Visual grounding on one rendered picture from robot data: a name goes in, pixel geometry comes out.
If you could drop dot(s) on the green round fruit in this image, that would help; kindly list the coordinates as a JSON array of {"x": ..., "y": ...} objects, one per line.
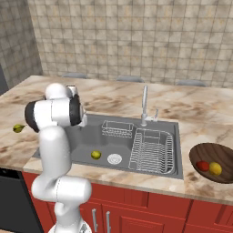
[{"x": 96, "y": 155}]

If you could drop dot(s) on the silver sink tap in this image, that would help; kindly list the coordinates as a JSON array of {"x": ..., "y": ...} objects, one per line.
[{"x": 144, "y": 103}]

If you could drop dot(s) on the round silver sink drain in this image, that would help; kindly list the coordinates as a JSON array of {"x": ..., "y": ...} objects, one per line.
[{"x": 114, "y": 158}]

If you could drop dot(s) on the grey sink basin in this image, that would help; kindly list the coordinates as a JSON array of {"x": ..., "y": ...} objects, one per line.
[{"x": 88, "y": 136}]

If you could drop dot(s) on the black dishwasher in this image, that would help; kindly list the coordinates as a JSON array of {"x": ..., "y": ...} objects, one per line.
[{"x": 15, "y": 203}]

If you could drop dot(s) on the dark wooden bowl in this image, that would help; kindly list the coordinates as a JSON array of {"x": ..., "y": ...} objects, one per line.
[{"x": 218, "y": 153}]

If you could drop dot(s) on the red cupboard door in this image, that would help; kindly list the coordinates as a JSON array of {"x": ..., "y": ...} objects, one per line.
[
  {"x": 209, "y": 229},
  {"x": 142, "y": 221},
  {"x": 86, "y": 217}
]

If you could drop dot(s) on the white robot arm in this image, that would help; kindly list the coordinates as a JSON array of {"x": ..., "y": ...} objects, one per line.
[{"x": 51, "y": 145}]

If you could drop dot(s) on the red round vegetable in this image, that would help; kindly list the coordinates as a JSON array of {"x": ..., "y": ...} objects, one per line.
[{"x": 202, "y": 166}]

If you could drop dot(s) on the grey stool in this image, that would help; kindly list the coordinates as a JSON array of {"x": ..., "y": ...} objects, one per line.
[
  {"x": 191, "y": 83},
  {"x": 129, "y": 79},
  {"x": 74, "y": 75}
]

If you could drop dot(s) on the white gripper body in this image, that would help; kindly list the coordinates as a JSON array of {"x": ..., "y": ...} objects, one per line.
[{"x": 85, "y": 120}]

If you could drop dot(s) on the green pear-shaped fruit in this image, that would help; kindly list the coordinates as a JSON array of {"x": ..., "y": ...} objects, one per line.
[{"x": 18, "y": 128}]

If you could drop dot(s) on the yellow round vegetable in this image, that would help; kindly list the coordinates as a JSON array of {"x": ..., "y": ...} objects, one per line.
[{"x": 215, "y": 168}]

